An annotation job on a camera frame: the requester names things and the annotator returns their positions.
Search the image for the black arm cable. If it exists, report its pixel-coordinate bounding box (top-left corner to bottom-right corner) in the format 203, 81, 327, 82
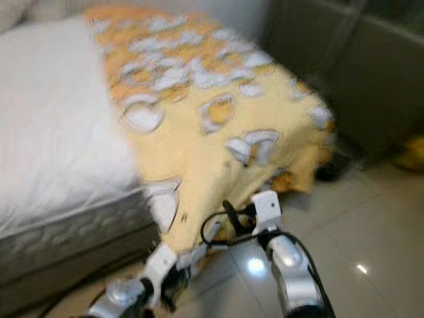
200, 212, 246, 246
40, 288, 107, 318

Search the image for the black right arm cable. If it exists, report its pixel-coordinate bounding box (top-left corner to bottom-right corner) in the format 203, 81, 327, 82
200, 212, 246, 246

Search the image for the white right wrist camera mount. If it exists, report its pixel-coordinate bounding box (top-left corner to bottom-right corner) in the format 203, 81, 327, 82
250, 191, 283, 233

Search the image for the white quilted mattress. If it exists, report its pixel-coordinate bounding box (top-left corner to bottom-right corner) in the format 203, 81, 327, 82
0, 15, 160, 269

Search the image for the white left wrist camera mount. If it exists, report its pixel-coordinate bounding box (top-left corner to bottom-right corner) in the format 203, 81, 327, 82
142, 244, 180, 290

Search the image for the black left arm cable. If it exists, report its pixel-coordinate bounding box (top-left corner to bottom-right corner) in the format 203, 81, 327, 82
40, 288, 107, 318

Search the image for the dark bed base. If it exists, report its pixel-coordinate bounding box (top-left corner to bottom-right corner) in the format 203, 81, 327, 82
0, 225, 163, 316

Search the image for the yellow cartoon print blanket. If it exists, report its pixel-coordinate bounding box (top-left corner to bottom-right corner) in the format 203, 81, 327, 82
83, 5, 337, 258

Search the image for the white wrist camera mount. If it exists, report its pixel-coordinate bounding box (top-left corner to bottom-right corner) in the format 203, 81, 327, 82
142, 244, 180, 290
250, 191, 283, 233

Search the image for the beige pillow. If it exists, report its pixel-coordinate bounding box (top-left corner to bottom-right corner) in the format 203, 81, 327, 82
0, 0, 88, 31

